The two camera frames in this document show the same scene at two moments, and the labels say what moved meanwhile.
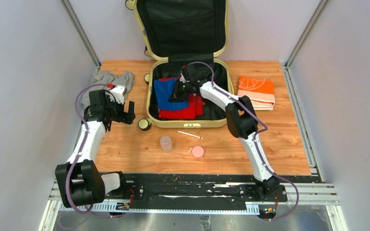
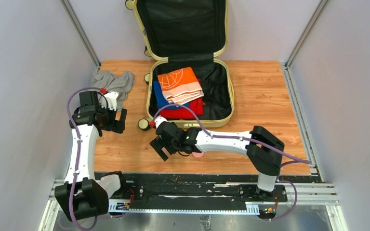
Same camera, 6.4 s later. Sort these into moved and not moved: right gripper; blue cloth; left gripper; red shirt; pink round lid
Moved: left gripper; right gripper
Not moved: blue cloth; red shirt; pink round lid
